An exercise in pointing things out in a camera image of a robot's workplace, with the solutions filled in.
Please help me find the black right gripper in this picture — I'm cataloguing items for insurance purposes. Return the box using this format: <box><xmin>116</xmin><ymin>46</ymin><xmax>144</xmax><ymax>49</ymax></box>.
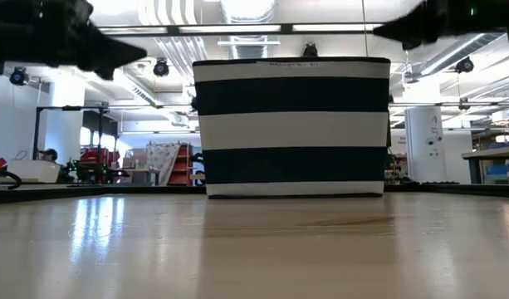
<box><xmin>371</xmin><ymin>0</ymin><xmax>509</xmax><ymax>51</ymax></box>

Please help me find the patterned hanging cloth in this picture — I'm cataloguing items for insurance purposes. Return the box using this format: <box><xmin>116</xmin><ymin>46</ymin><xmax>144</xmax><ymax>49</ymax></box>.
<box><xmin>144</xmin><ymin>141</ymin><xmax>182</xmax><ymax>186</ymax></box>

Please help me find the grey workbench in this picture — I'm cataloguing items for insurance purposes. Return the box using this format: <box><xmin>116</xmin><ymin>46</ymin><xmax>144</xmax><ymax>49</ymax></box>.
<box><xmin>460</xmin><ymin>145</ymin><xmax>509</xmax><ymax>185</ymax></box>

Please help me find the overhead light bar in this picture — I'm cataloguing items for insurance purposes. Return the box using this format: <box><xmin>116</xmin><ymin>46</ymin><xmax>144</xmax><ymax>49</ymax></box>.
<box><xmin>96</xmin><ymin>22</ymin><xmax>384</xmax><ymax>37</ymax></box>

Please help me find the black looped cable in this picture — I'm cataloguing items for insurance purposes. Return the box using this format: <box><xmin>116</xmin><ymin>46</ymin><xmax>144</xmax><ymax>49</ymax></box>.
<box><xmin>0</xmin><ymin>165</ymin><xmax>23</xmax><ymax>191</ymax></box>

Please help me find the red shelving unit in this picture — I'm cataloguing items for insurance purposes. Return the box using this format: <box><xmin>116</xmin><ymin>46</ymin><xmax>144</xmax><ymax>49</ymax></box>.
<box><xmin>166</xmin><ymin>142</ymin><xmax>194</xmax><ymax>187</ymax></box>

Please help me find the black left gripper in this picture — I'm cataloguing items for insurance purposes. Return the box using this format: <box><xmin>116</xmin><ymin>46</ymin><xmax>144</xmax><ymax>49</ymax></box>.
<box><xmin>0</xmin><ymin>0</ymin><xmax>149</xmax><ymax>81</ymax></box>

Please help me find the navy white striped basket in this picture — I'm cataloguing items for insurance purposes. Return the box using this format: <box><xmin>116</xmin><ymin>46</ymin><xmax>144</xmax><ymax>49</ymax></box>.
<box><xmin>191</xmin><ymin>56</ymin><xmax>392</xmax><ymax>200</ymax></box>

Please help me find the black ceiling spotlight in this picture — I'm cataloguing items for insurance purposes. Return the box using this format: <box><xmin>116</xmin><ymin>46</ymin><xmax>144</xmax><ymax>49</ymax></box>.
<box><xmin>152</xmin><ymin>57</ymin><xmax>170</xmax><ymax>78</ymax></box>
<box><xmin>8</xmin><ymin>66</ymin><xmax>30</xmax><ymax>87</ymax></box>
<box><xmin>454</xmin><ymin>56</ymin><xmax>476</xmax><ymax>75</ymax></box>

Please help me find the person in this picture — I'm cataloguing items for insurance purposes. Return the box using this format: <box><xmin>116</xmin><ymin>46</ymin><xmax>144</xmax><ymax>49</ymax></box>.
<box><xmin>37</xmin><ymin>148</ymin><xmax>61</xmax><ymax>164</ymax></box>

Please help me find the white box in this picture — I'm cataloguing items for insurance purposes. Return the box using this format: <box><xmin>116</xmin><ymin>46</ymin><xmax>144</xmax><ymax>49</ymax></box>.
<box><xmin>6</xmin><ymin>159</ymin><xmax>61</xmax><ymax>184</ymax></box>

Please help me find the black table long rail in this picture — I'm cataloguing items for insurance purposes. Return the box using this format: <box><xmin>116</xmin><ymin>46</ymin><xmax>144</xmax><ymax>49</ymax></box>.
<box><xmin>0</xmin><ymin>181</ymin><xmax>509</xmax><ymax>205</ymax></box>

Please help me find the black metal frame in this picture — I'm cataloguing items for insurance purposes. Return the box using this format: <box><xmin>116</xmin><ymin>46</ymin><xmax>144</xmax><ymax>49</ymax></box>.
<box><xmin>31</xmin><ymin>105</ymin><xmax>110</xmax><ymax>184</ymax></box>

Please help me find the red cart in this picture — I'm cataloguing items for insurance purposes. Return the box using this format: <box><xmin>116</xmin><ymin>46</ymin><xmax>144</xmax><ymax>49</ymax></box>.
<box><xmin>78</xmin><ymin>146</ymin><xmax>121</xmax><ymax>169</ymax></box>

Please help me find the white column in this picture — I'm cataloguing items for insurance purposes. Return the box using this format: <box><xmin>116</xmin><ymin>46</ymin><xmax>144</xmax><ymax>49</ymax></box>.
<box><xmin>404</xmin><ymin>105</ymin><xmax>447</xmax><ymax>184</ymax></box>

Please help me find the blue storage bin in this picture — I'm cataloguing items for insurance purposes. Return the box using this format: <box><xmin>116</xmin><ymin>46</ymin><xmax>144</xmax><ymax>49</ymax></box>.
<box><xmin>485</xmin><ymin>164</ymin><xmax>509</xmax><ymax>178</ymax></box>

